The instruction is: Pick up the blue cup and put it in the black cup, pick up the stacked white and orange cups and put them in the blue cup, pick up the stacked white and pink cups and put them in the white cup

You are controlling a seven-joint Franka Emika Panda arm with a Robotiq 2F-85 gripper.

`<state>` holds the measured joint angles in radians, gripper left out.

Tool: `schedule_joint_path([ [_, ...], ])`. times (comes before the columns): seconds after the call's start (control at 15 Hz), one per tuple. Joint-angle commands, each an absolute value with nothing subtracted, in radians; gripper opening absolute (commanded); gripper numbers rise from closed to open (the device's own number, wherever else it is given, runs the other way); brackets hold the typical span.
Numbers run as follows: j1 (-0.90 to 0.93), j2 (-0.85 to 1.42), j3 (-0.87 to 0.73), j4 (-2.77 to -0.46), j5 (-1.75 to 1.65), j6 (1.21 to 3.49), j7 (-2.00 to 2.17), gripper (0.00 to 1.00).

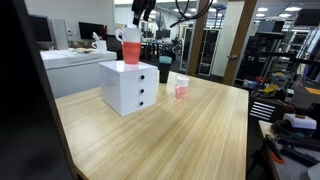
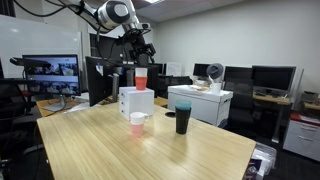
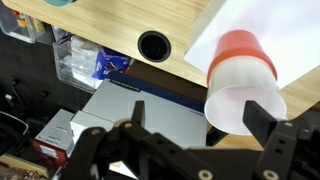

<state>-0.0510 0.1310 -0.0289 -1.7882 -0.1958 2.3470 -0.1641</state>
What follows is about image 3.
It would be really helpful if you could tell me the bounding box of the blue Oreo package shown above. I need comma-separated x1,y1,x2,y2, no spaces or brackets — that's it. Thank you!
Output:
92,47,130,81

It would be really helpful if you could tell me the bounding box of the orange plastic cup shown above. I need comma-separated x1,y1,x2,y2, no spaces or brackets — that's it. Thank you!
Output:
206,29,279,88

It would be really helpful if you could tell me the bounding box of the translucent blue plastic cup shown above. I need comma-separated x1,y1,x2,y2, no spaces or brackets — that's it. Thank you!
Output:
42,0,77,8

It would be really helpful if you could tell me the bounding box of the white three-drawer box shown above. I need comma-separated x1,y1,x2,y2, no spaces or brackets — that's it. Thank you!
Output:
183,0,320,90

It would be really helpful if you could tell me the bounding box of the grey box with blue edge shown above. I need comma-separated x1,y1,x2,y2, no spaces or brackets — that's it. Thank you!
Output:
69,70,210,150

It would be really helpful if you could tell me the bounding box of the tall white cup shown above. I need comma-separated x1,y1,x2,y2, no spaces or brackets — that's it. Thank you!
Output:
203,55,288,136

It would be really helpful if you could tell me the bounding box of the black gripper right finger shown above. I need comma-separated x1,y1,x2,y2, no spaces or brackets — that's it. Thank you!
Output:
242,100,320,180

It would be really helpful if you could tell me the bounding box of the clear plastic bin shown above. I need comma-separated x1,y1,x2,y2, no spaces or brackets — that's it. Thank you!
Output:
0,2,47,45
52,33,132,95

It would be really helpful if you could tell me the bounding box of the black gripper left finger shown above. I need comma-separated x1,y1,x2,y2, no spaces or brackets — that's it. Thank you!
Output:
60,100,215,180

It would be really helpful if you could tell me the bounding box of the black table grommet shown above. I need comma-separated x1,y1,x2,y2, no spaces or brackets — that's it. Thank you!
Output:
137,30,172,64

